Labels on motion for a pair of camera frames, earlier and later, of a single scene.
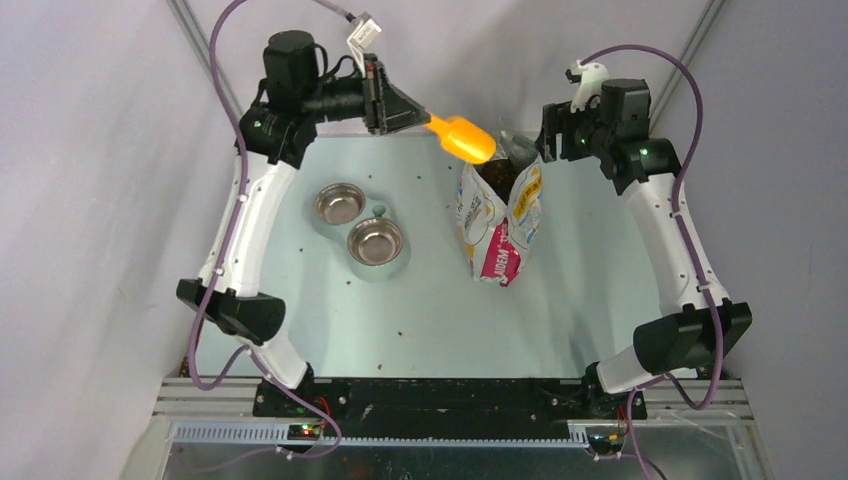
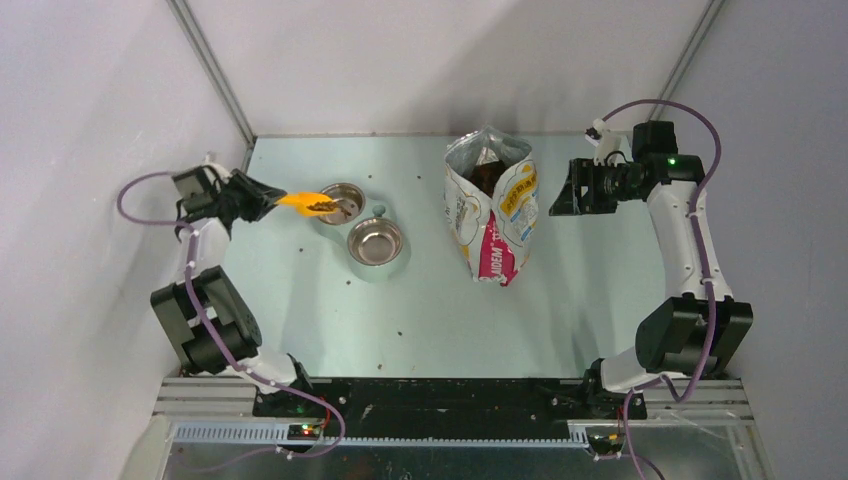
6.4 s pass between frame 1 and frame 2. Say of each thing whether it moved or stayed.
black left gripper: moved
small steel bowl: stayed
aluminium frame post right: stayed
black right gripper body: moved
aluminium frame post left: stayed
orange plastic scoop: moved
